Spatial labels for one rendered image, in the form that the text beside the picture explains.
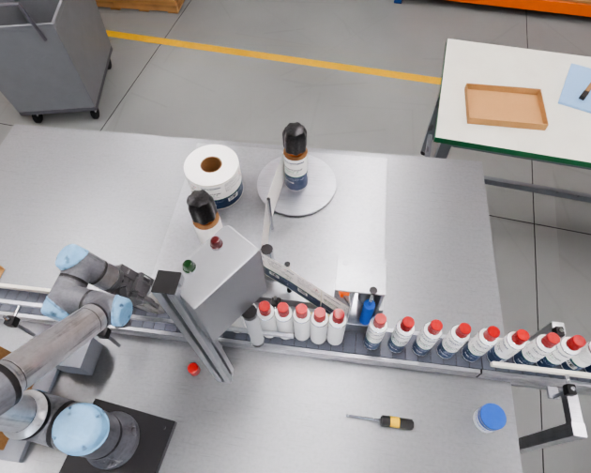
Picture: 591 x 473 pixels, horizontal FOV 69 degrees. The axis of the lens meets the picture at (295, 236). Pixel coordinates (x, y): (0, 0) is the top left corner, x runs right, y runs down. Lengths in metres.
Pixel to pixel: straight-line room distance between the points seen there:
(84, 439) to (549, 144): 2.03
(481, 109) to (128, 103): 2.53
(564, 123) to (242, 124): 2.01
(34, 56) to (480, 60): 2.61
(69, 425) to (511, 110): 2.10
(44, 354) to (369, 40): 3.52
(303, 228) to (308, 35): 2.70
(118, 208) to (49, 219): 0.27
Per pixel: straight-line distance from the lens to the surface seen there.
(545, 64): 2.65
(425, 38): 4.13
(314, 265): 1.50
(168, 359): 1.49
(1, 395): 0.96
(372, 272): 1.20
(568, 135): 2.29
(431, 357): 1.43
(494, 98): 2.34
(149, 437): 1.43
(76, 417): 1.27
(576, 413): 1.65
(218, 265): 0.84
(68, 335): 1.07
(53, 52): 3.22
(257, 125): 3.22
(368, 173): 1.75
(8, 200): 2.10
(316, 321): 1.23
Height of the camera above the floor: 2.20
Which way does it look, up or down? 58 degrees down
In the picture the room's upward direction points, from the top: 3 degrees counter-clockwise
